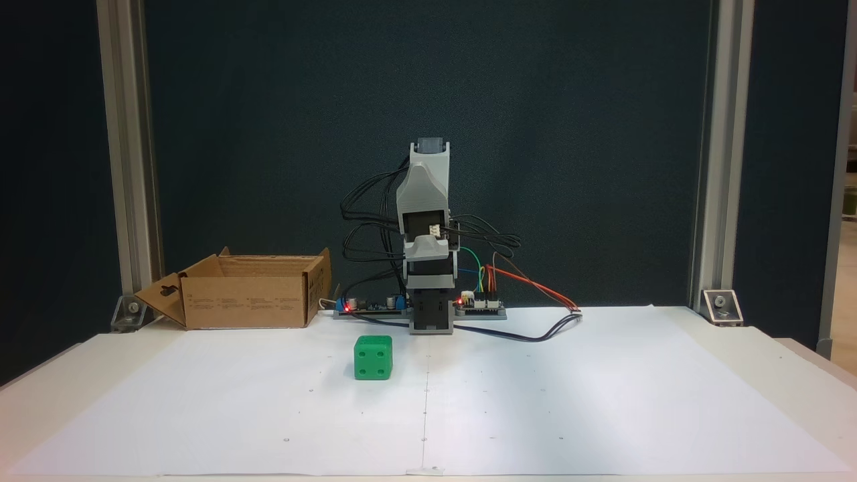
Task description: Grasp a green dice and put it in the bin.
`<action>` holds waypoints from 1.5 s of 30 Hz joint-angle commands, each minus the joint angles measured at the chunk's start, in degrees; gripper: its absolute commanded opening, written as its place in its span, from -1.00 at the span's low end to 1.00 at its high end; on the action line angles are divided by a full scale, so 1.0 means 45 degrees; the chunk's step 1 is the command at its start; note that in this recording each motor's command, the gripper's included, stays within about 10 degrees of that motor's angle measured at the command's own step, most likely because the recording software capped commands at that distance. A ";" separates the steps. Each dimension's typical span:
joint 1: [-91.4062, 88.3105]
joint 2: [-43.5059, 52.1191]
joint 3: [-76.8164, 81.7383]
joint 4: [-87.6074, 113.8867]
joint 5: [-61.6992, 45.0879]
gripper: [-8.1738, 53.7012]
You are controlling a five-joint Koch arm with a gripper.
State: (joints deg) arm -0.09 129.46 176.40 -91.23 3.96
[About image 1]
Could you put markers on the aluminium frame post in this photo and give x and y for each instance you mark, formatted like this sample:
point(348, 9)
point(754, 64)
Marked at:
point(130, 167)
point(723, 167)

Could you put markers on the blue circuit board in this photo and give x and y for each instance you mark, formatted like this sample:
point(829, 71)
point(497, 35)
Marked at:
point(375, 306)

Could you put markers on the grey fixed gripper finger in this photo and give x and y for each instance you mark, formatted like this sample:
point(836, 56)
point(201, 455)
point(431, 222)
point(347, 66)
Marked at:
point(422, 191)

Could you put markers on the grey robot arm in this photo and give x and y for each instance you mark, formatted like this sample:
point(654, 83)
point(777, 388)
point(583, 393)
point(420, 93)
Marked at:
point(432, 311)

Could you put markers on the metal corner bracket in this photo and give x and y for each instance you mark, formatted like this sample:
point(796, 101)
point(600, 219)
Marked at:
point(130, 314)
point(723, 308)

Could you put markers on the clear tape piece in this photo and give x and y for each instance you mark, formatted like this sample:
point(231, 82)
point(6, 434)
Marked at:
point(425, 470)

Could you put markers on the cardboard box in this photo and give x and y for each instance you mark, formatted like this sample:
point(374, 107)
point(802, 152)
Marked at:
point(248, 301)

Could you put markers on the small controller circuit board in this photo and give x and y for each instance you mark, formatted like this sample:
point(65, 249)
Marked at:
point(482, 306)

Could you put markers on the green die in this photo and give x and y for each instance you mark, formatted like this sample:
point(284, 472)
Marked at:
point(373, 361)

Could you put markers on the grey partition frame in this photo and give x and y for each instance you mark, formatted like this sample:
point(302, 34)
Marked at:
point(837, 201)

